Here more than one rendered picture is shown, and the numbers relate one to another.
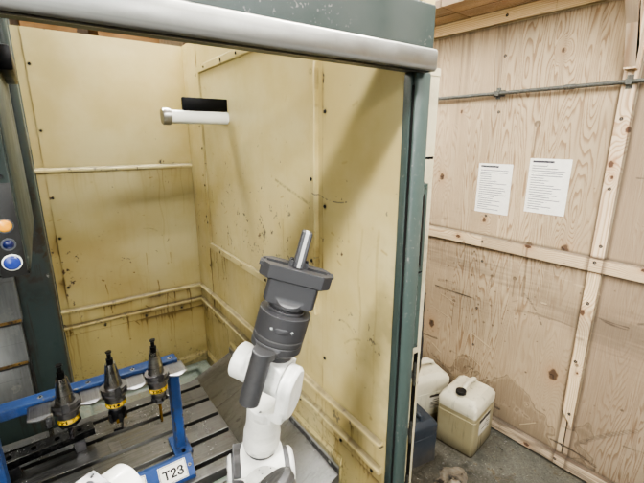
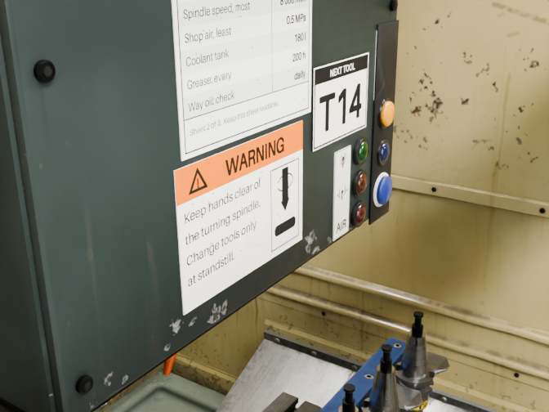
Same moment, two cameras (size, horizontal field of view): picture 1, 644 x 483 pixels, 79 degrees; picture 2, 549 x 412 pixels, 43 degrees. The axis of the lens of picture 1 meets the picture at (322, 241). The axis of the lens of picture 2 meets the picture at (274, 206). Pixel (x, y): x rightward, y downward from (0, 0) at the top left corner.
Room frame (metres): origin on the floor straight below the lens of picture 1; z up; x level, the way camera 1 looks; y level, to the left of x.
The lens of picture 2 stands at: (0.20, 1.01, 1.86)
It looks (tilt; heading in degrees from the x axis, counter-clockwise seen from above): 21 degrees down; 339
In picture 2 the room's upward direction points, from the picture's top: 1 degrees counter-clockwise
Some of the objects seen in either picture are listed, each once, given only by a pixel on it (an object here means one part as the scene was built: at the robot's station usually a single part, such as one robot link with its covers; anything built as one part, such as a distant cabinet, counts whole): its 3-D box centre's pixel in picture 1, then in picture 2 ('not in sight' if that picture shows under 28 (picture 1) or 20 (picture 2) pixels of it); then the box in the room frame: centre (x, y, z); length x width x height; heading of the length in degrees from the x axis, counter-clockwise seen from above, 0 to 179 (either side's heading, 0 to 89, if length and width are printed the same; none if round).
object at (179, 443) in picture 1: (175, 406); not in sight; (1.07, 0.46, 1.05); 0.10 x 0.05 x 0.30; 35
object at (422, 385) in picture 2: (156, 376); (413, 378); (0.99, 0.48, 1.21); 0.06 x 0.06 x 0.03
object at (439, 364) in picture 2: (175, 369); (427, 361); (1.02, 0.43, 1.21); 0.07 x 0.05 x 0.01; 35
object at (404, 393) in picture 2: (135, 382); (399, 396); (0.96, 0.52, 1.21); 0.07 x 0.05 x 0.01; 35
